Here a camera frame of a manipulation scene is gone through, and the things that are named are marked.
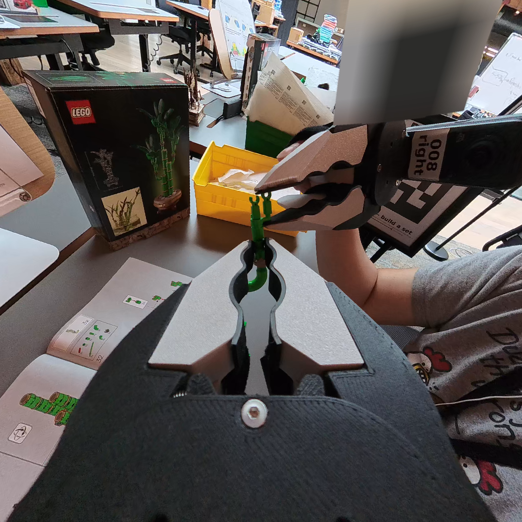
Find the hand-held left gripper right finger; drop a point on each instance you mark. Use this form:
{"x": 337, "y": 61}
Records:
{"x": 314, "y": 322}

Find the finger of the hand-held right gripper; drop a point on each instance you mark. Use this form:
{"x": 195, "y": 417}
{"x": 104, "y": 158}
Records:
{"x": 318, "y": 155}
{"x": 326, "y": 216}

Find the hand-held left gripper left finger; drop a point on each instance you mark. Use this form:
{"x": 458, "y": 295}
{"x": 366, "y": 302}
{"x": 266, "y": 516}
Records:
{"x": 200, "y": 322}

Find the green lego bamboo stem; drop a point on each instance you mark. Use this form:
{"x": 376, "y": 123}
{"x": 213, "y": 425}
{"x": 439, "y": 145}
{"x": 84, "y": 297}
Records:
{"x": 257, "y": 228}

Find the person's right forearm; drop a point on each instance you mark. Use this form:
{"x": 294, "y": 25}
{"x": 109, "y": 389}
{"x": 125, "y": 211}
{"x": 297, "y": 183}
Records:
{"x": 350, "y": 269}

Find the lego instruction booklet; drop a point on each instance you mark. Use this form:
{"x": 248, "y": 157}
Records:
{"x": 106, "y": 310}

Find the black lego set box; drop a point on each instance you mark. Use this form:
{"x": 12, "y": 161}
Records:
{"x": 122, "y": 163}

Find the person's right hand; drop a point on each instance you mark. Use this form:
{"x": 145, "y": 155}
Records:
{"x": 287, "y": 153}

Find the black sign stand with marker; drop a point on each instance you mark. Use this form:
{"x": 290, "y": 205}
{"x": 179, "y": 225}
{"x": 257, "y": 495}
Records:
{"x": 420, "y": 212}

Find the green plastic bin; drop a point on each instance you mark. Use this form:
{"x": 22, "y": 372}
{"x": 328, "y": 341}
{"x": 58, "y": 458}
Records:
{"x": 261, "y": 138}

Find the white printed paper bags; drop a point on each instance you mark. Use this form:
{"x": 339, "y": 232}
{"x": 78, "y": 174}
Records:
{"x": 285, "y": 98}

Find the clear plastic bags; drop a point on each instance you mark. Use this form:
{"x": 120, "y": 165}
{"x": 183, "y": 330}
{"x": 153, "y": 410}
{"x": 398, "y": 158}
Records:
{"x": 236, "y": 179}

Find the small black box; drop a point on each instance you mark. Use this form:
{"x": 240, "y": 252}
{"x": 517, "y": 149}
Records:
{"x": 231, "y": 109}

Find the black cardboard box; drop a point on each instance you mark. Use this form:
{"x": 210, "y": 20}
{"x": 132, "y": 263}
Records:
{"x": 265, "y": 61}

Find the small wooden model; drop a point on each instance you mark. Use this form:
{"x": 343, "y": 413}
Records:
{"x": 195, "y": 106}

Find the whiteboard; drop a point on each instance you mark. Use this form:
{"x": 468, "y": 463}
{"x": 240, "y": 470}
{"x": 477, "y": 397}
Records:
{"x": 501, "y": 73}

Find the wooden oval board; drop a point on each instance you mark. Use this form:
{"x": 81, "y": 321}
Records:
{"x": 220, "y": 45}

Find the printed instruction poster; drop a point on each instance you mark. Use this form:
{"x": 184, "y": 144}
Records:
{"x": 238, "y": 28}

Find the person's grey printed t-shirt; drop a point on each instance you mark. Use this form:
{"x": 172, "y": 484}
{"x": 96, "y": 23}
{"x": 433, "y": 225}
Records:
{"x": 469, "y": 293}

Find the black office chair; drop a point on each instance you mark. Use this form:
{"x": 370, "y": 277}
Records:
{"x": 179, "y": 36}

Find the white rounded panel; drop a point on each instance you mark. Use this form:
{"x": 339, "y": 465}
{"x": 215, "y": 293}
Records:
{"x": 24, "y": 261}

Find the wooden display board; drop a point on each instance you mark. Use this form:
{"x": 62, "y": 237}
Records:
{"x": 38, "y": 147}

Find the grey office desk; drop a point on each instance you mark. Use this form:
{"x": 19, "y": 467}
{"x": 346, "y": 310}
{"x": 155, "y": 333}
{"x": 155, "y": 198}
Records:
{"x": 122, "y": 12}
{"x": 49, "y": 24}

